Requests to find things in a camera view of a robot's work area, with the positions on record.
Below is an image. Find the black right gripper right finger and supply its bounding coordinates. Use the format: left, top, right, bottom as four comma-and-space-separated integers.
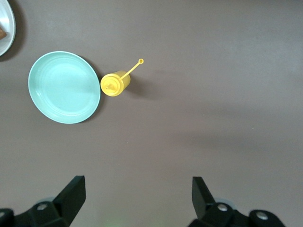
188, 176, 287, 227

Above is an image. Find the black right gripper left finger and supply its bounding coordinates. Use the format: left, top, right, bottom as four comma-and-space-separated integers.
0, 175, 86, 227

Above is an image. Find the green plate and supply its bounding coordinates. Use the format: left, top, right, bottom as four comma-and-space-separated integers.
27, 51, 101, 125

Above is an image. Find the beige plate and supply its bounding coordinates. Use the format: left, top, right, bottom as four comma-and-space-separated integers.
0, 0, 17, 57

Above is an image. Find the yellow squeeze bottle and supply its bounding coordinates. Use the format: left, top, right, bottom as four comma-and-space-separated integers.
100, 58, 144, 97

